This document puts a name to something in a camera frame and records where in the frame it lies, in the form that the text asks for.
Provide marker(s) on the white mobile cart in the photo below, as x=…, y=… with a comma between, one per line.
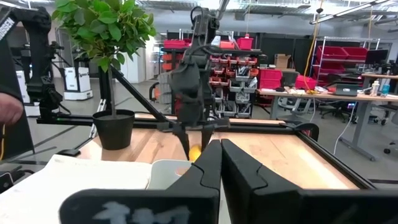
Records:
x=76, y=82

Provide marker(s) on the rack of red parts bins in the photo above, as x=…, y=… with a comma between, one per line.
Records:
x=233, y=81

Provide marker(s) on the long ceiling light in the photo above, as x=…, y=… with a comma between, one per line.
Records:
x=348, y=11

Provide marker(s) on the black curved clamp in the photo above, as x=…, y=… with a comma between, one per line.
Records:
x=306, y=127

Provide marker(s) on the long red bin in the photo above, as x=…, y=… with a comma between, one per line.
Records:
x=174, y=43

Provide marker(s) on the white bottle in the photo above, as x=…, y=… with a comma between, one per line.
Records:
x=375, y=87

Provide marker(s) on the red crate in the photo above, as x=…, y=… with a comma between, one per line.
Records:
x=270, y=79

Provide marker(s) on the large red bin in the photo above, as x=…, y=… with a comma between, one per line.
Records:
x=331, y=52
x=356, y=53

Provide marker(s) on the wooden desk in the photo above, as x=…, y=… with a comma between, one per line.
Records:
x=342, y=97

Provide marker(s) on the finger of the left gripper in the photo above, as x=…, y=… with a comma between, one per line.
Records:
x=206, y=137
x=183, y=140

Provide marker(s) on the black table frame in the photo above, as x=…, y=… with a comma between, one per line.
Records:
x=264, y=127

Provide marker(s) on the black computer monitor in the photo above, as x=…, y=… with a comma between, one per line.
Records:
x=376, y=56

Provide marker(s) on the green plant in black pot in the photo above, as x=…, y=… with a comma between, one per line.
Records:
x=113, y=130

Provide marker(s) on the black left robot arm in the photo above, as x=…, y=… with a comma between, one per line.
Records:
x=203, y=28

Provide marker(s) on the small red bin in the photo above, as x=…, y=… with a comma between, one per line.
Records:
x=245, y=43

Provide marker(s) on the blue bottle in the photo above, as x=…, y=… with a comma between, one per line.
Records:
x=385, y=90

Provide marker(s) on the black flat pad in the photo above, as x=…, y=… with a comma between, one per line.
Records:
x=68, y=152

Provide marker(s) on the white tupperware container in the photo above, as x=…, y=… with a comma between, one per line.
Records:
x=161, y=174

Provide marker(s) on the black articulated stand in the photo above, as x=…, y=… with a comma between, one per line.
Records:
x=38, y=62

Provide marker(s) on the white cloth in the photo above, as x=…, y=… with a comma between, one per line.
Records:
x=62, y=180

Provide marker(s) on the red tote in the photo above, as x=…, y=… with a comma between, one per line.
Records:
x=306, y=82

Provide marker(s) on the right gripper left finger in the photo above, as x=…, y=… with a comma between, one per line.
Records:
x=192, y=202

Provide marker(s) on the black office chair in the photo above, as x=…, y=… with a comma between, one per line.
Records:
x=334, y=110

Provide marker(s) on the yellow lemon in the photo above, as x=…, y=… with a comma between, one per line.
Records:
x=195, y=153

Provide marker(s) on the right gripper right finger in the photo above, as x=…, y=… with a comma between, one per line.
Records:
x=280, y=205

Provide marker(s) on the cardboard box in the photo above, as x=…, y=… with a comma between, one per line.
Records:
x=282, y=60

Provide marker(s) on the person's hand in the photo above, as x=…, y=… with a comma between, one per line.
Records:
x=9, y=109

